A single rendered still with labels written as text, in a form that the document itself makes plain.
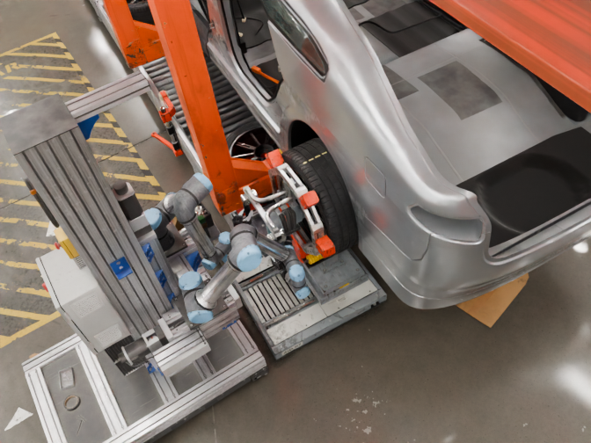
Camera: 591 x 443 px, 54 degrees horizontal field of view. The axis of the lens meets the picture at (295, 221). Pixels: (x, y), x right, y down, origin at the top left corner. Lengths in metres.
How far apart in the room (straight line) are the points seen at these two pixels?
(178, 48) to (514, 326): 2.59
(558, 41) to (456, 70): 3.22
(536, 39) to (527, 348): 3.31
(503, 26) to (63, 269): 2.52
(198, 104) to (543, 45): 2.64
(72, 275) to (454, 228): 1.74
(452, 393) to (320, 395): 0.78
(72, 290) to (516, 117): 2.63
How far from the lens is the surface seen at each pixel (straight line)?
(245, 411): 3.68
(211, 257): 3.07
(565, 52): 0.68
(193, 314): 2.82
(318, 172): 3.07
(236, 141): 4.32
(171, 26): 2.93
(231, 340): 3.65
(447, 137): 3.51
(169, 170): 4.99
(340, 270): 3.81
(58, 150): 2.34
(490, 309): 3.98
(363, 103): 2.59
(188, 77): 3.09
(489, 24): 0.71
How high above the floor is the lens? 3.38
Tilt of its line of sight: 51 degrees down
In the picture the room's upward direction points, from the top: 9 degrees counter-clockwise
